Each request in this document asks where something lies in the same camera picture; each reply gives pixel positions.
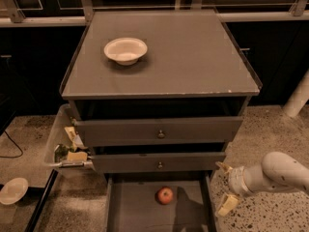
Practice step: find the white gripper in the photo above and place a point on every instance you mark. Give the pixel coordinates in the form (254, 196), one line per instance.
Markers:
(236, 181)

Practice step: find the red apple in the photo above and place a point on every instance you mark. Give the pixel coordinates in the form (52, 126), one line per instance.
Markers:
(165, 196)

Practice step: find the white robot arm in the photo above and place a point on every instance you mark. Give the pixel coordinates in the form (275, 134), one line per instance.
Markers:
(277, 172)

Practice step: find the middle grey drawer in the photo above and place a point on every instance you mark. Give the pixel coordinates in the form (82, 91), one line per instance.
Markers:
(163, 162)

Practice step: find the grey drawer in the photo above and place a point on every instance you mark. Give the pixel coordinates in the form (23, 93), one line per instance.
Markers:
(96, 133)
(163, 162)
(132, 205)

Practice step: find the top grey drawer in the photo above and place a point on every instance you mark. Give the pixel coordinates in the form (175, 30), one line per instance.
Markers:
(96, 133)

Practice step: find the bottom grey drawer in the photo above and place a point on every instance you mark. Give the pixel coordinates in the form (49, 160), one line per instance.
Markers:
(132, 205)

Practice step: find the grey drawer cabinet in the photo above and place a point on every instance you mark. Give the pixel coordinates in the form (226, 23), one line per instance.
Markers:
(192, 69)

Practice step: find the white bowl on counter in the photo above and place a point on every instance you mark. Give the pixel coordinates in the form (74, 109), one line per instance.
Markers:
(125, 51)

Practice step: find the yellow sponge in bin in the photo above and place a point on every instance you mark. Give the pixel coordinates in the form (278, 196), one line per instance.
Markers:
(77, 156)

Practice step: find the cream wrapper in bin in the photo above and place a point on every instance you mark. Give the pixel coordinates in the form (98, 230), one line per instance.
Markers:
(74, 137)

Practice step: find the clear plastic bin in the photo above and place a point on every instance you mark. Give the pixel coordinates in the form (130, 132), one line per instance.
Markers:
(57, 136)

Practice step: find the green item in bin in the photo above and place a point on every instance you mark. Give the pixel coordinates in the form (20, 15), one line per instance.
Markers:
(61, 152)

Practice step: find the white post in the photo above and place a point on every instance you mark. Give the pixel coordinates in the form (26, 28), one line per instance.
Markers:
(299, 97)

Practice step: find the metal railing frame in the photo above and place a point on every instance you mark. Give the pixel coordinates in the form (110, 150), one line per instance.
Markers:
(26, 13)

